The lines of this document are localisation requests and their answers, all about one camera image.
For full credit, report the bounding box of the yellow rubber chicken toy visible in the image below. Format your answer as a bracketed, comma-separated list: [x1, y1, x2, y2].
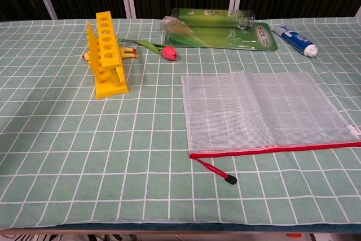
[81, 46, 139, 62]

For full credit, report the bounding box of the yellow test tube rack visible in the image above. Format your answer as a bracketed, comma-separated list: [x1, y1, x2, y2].
[86, 11, 130, 100]

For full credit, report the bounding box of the pink artificial tulip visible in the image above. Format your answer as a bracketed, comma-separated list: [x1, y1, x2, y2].
[117, 38, 178, 62]

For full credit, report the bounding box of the white mesh zipper pouch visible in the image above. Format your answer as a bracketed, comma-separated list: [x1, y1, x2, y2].
[180, 71, 361, 186]

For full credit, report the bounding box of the green blister package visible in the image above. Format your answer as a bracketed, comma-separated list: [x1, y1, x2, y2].
[160, 7, 279, 52]

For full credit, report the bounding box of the green checkered tablecloth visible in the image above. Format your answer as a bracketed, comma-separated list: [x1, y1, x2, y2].
[0, 16, 361, 229]

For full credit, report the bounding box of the white blue toothpaste tube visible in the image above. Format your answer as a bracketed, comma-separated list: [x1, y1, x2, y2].
[272, 25, 319, 58]

